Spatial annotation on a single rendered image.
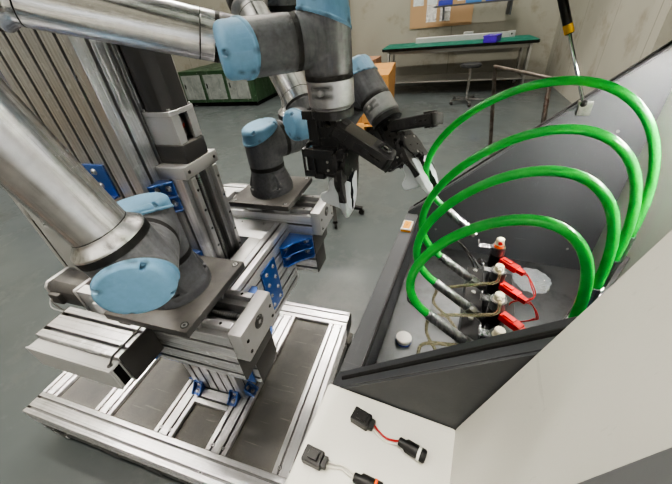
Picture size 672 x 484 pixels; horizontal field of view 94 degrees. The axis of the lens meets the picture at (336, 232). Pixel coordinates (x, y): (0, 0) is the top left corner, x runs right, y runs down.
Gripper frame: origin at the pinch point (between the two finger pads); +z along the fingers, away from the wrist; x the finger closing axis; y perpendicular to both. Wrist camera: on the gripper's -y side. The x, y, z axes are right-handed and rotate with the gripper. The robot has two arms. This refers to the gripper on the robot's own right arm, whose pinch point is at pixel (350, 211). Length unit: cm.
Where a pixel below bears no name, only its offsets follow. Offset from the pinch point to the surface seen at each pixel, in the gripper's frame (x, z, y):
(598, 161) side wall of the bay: -43, 3, -50
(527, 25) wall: -809, 19, -81
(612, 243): 4.7, -3.9, -40.0
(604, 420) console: 33.3, -7.3, -32.2
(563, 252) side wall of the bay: -43, 32, -50
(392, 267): -14.0, 25.4, -5.3
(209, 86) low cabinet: -541, 76, 548
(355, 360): 15.7, 25.3, -5.3
